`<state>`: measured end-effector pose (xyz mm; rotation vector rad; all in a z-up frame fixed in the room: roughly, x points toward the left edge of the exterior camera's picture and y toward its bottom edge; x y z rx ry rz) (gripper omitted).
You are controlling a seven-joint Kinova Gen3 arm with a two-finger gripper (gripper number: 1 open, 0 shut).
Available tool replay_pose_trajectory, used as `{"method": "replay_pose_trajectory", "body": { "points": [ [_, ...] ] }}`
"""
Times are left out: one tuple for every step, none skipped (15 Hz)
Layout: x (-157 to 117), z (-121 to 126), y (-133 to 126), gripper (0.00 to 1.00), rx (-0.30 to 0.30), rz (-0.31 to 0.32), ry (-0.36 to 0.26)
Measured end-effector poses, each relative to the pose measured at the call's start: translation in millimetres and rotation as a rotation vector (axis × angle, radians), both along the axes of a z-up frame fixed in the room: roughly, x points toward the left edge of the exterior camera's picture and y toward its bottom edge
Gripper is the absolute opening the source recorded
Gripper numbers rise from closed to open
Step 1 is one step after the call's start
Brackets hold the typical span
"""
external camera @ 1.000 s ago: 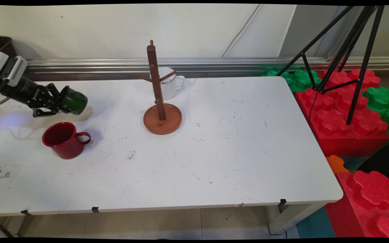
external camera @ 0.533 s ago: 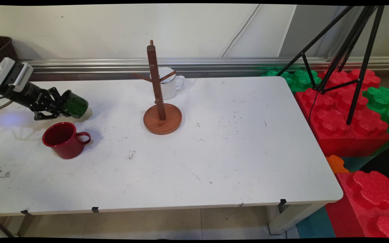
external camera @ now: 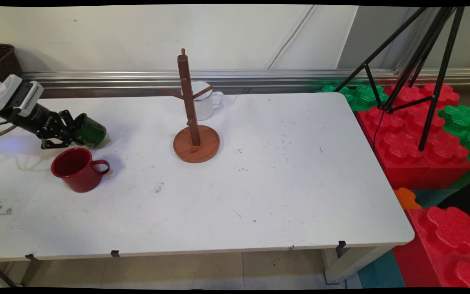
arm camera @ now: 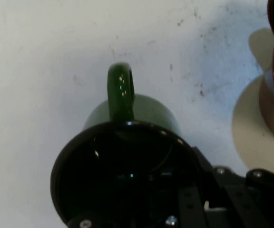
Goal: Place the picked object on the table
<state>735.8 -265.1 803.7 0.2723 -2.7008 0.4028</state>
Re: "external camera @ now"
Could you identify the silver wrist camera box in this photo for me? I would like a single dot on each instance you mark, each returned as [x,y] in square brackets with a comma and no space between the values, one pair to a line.
[16,96]

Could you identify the green foam block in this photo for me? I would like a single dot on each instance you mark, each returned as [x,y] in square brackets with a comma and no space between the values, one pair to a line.
[363,96]
[461,118]

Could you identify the black tripod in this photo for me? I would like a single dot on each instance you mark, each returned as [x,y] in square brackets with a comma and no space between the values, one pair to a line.
[435,97]

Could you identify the green enamel mug white print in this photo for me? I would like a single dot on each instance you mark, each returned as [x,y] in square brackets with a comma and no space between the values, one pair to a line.
[94,132]

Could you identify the orange foam block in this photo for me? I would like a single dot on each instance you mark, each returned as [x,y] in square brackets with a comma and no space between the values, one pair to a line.
[405,198]

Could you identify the teal foam mat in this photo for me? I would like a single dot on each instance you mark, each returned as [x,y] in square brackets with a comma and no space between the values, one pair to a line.
[382,271]

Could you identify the black table edge clip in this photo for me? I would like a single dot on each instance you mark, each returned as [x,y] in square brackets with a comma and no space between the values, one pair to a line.
[341,244]
[31,257]
[115,253]

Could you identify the red enamel mug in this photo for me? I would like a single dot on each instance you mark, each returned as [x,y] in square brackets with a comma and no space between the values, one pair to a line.
[80,175]

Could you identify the dark brown wicker basket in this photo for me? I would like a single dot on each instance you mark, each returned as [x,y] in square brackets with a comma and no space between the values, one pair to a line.
[2,61]

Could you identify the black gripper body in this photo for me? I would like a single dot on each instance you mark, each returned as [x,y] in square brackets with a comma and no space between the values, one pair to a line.
[41,122]

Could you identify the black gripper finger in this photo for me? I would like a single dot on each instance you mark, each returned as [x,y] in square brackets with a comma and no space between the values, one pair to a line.
[57,143]
[68,117]

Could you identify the aluminium wall rail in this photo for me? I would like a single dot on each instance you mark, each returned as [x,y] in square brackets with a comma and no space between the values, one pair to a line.
[96,79]

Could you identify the white wall conduit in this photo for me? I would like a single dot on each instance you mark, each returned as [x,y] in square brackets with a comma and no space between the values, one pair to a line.
[292,38]

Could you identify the white table leg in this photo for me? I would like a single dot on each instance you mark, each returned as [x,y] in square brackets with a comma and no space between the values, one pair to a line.
[349,265]

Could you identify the brown wooden mug tree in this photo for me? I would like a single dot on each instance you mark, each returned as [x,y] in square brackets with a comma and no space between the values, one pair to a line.
[196,147]

